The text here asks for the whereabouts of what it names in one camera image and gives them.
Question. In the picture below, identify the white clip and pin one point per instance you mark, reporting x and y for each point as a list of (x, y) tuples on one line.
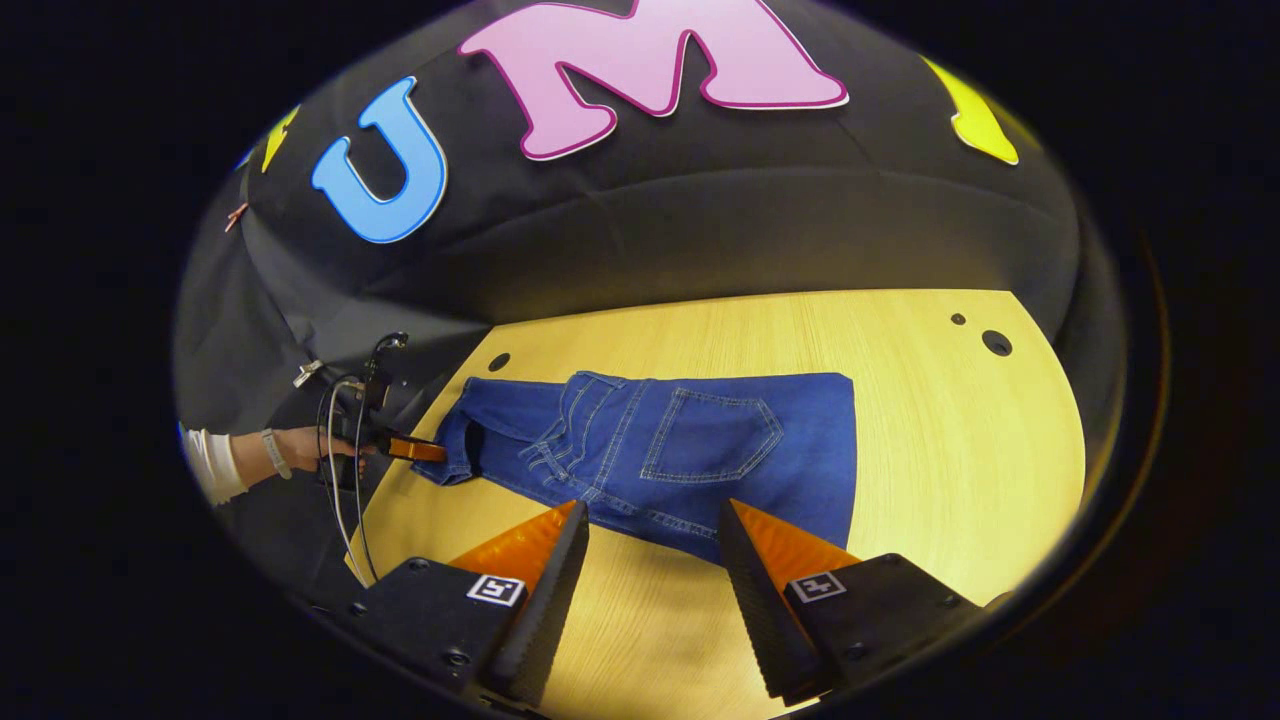
[(307, 373)]

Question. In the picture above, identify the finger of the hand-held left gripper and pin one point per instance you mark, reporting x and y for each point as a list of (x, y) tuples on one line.
[(418, 449)]

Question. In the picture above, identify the blue jeans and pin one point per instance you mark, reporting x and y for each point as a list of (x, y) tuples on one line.
[(700, 440)]

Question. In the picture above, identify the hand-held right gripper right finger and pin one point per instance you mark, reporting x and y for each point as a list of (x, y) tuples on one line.
[(760, 610)]

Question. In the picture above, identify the grey wristband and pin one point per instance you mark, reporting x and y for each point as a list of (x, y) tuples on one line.
[(276, 453)]

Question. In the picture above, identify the red clip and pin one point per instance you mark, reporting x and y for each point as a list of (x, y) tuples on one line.
[(236, 215)]

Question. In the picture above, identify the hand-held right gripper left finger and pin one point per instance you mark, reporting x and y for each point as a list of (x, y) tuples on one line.
[(550, 600)]

